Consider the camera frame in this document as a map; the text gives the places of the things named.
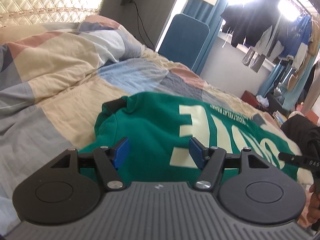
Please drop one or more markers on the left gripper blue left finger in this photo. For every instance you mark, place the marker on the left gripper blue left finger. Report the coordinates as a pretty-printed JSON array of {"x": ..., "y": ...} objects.
[{"x": 108, "y": 160}]

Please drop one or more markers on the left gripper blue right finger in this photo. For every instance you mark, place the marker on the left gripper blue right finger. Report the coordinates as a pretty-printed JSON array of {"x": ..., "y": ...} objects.
[{"x": 210, "y": 161}]

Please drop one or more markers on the green hoodie with white drawstrings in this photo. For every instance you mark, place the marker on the green hoodie with white drawstrings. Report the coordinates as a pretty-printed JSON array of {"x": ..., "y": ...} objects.
[{"x": 159, "y": 127}]

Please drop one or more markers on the person's right hand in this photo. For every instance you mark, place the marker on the person's right hand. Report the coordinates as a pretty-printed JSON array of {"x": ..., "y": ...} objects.
[{"x": 313, "y": 214}]

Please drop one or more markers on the black puffer jacket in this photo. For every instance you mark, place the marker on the black puffer jacket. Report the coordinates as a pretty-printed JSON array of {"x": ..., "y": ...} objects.
[{"x": 304, "y": 133}]

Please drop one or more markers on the dark red side table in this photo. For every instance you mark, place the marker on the dark red side table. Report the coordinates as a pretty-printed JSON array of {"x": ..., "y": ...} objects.
[{"x": 250, "y": 99}]

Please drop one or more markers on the patchwork pastel quilt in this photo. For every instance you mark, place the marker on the patchwork pastel quilt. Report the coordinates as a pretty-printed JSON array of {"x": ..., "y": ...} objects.
[{"x": 55, "y": 78}]

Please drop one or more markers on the hanging striped garment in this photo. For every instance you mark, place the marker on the hanging striped garment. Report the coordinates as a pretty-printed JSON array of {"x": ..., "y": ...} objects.
[{"x": 253, "y": 60}]

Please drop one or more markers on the hanging tan garment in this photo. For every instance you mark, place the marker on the hanging tan garment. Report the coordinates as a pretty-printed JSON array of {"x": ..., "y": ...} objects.
[{"x": 305, "y": 52}]

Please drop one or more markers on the hanging grey shirt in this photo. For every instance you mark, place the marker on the hanging grey shirt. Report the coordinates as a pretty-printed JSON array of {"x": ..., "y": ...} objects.
[{"x": 262, "y": 43}]

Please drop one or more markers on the blue upholstered chair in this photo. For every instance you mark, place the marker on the blue upholstered chair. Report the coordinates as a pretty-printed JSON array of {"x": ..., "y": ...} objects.
[{"x": 184, "y": 40}]

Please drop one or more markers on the hanging blue and white garment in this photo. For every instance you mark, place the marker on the hanging blue and white garment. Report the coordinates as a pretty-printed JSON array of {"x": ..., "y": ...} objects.
[{"x": 293, "y": 41}]

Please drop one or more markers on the hanging black jacket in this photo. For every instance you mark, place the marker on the hanging black jacket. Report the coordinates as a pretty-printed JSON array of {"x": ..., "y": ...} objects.
[{"x": 248, "y": 22}]

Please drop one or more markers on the blue curtain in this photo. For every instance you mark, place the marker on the blue curtain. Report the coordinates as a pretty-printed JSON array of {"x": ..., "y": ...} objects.
[{"x": 211, "y": 16}]

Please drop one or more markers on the cream quilted headboard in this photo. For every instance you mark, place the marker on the cream quilted headboard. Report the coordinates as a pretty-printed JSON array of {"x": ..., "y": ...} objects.
[{"x": 25, "y": 12}]

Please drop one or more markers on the black wall plug with cable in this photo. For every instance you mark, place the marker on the black wall plug with cable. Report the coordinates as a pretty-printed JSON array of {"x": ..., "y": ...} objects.
[{"x": 140, "y": 25}]

